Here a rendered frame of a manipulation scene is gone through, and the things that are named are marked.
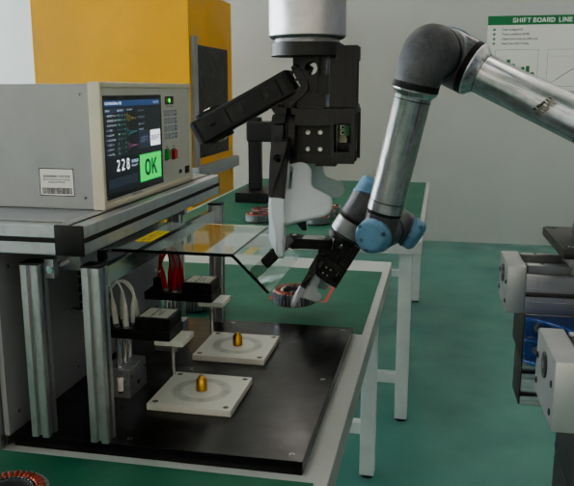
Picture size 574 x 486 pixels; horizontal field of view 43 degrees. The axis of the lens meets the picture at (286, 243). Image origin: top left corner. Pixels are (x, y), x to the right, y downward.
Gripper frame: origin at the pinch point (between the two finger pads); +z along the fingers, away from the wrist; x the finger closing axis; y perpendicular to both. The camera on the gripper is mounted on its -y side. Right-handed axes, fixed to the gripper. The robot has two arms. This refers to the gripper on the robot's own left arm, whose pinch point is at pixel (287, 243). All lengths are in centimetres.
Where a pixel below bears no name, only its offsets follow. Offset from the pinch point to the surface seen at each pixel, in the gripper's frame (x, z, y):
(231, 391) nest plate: 45, 37, -18
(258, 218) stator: 228, 38, -53
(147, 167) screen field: 56, -2, -36
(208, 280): 69, 23, -29
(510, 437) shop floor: 199, 115, 52
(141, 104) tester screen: 54, -13, -36
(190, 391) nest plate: 44, 37, -25
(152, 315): 44, 23, -32
